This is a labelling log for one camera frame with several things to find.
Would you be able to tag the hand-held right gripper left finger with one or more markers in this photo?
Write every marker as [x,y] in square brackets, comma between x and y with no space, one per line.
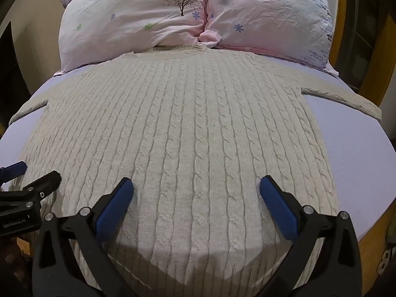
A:
[113,205]

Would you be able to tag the pink floral pillow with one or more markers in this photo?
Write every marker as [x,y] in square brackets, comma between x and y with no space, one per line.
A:
[269,15]
[130,15]

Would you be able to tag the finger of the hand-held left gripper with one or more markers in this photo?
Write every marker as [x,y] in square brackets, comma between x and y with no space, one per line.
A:
[41,187]
[14,170]

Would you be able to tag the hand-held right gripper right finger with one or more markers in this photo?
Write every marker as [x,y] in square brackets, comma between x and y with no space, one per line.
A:
[278,205]

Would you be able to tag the wooden bed frame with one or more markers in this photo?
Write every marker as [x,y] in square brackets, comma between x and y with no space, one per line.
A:
[376,241]

